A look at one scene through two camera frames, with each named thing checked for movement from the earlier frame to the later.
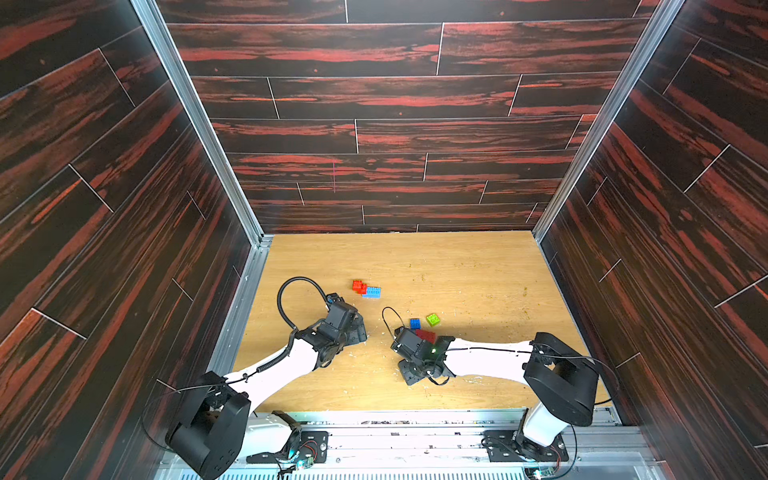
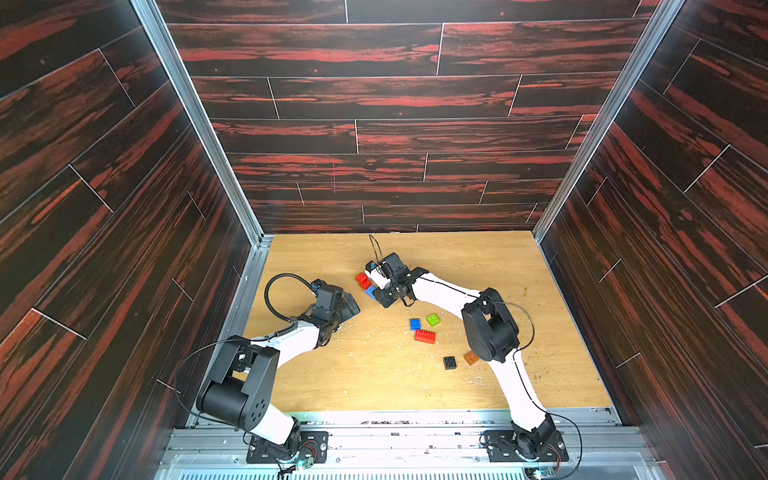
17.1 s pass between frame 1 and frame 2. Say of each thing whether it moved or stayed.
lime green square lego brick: stayed
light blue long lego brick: stayed
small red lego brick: moved
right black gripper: moved
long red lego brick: stayed
